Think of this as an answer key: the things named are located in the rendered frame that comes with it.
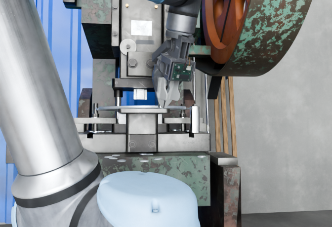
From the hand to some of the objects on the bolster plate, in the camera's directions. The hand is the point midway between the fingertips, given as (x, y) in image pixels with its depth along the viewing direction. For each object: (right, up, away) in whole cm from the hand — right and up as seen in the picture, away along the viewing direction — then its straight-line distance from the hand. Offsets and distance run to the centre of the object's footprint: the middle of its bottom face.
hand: (162, 102), depth 81 cm
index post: (+10, -10, +14) cm, 20 cm away
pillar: (-18, -8, +30) cm, 35 cm away
